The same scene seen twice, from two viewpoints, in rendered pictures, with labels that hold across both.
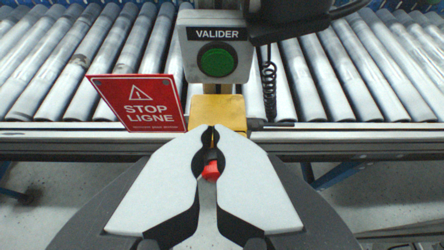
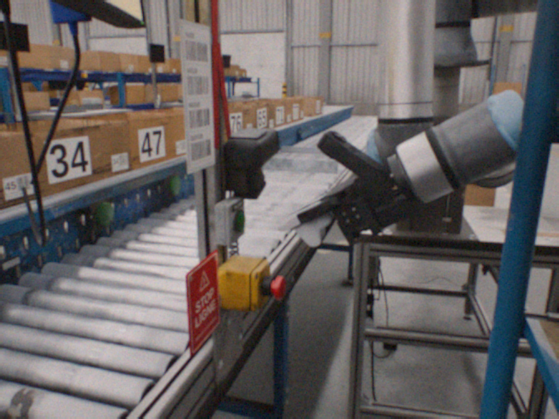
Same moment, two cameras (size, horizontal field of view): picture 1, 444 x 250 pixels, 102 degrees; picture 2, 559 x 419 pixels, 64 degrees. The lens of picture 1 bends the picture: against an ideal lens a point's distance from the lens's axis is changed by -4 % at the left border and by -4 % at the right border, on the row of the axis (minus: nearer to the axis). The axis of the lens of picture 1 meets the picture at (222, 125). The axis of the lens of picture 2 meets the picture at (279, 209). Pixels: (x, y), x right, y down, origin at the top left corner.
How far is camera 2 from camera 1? 0.67 m
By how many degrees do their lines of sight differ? 67
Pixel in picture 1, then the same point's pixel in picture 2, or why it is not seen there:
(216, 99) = (231, 262)
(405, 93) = (250, 241)
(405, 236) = (358, 340)
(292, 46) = (150, 266)
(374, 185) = (299, 376)
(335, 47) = (175, 248)
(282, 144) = not seen: hidden behind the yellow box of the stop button
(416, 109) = (267, 243)
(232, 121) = (254, 260)
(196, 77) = (233, 238)
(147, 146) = (188, 399)
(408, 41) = not seen: hidden behind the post
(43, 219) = not seen: outside the picture
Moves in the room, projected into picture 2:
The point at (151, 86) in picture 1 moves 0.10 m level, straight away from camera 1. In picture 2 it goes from (210, 267) to (141, 271)
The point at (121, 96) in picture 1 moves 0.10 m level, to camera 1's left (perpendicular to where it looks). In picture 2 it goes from (196, 290) to (156, 324)
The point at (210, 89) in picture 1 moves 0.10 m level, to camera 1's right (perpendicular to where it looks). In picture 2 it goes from (221, 259) to (245, 240)
